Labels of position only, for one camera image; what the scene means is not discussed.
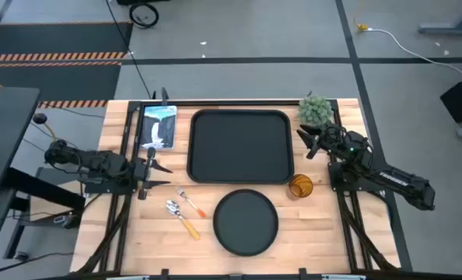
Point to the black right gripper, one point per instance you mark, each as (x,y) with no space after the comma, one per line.
(328,142)

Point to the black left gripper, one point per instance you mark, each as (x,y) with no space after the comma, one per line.
(145,175)

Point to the amber glass cup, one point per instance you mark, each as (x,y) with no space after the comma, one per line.
(301,186)

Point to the black round plate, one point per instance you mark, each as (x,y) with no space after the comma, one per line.
(246,222)

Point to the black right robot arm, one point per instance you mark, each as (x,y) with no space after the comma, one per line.
(402,183)

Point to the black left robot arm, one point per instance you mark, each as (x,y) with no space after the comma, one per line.
(102,163)

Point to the black rectangular tray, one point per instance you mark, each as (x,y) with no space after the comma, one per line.
(240,145)

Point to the small green potted plant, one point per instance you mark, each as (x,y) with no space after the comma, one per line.
(315,110)

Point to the waterfall picture board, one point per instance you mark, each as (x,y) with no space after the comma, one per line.
(159,126)

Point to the black picture stand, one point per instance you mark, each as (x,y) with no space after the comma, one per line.
(164,95)

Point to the small grey floor device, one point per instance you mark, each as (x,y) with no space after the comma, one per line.
(63,219)

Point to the hazard striped floor tape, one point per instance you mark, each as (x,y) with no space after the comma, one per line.
(73,103)

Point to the yellow plug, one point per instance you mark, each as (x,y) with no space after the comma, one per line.
(362,27)

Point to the round black knob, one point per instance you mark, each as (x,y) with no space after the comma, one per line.
(39,118)

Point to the black desk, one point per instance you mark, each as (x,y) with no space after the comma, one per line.
(5,136)

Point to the black mat with hazard stripes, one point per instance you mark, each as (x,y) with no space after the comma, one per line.
(52,43)

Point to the grey table leg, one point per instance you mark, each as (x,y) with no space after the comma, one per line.
(449,28)

